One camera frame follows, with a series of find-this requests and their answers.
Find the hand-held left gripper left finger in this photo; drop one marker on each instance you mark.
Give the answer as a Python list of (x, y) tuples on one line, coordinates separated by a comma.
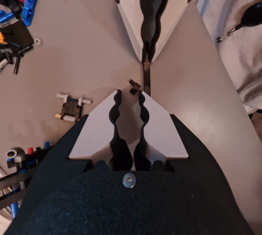
[(92, 136)]

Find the white round toy bush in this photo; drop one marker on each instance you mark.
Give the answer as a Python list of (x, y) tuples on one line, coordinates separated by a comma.
[(37, 41)]

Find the long black toy beam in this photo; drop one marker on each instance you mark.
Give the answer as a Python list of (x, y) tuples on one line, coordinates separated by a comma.
[(147, 75)]

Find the partly built toy chassis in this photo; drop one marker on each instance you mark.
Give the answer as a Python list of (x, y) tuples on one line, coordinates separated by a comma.
[(20, 163)]

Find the black flat toy panel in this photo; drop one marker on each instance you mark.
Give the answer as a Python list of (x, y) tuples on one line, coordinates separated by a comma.
[(18, 34)]

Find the black badge reel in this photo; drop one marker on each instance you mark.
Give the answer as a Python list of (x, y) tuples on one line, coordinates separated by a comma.
[(253, 15)]

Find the small black toy connector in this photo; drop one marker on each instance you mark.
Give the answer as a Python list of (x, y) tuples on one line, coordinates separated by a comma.
[(134, 88)]

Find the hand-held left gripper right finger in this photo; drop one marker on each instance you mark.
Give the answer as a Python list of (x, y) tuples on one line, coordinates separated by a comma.
[(165, 136)]

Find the small toy axle subassembly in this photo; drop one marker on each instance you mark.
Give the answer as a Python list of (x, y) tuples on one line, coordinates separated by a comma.
[(71, 108)]

